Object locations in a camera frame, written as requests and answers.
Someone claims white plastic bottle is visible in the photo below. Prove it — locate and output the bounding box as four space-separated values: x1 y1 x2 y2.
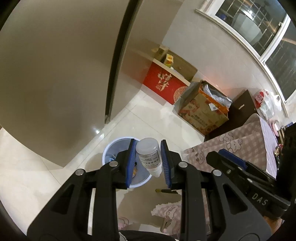
136 138 162 178

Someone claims grey checkered tablecloth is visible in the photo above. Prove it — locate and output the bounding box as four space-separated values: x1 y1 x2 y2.
259 116 278 178

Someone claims dark wooden sideboard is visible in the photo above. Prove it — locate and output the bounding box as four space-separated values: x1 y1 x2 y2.
204 90 258 142

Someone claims white plastic shopping bag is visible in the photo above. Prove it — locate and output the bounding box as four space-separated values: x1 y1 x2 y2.
254 90 282 120

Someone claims printed orange cardboard box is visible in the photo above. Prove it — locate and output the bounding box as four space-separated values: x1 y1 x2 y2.
174 80 233 136

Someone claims red cardboard box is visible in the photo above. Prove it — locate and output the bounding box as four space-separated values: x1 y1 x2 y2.
144 45 198 105

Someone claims silver refrigerator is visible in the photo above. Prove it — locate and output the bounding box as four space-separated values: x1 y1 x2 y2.
1 1 182 167

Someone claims yellow small carton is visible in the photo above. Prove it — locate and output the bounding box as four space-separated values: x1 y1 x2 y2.
163 54 174 67

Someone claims white framed window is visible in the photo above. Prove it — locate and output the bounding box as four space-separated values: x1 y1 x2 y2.
194 0 295 110

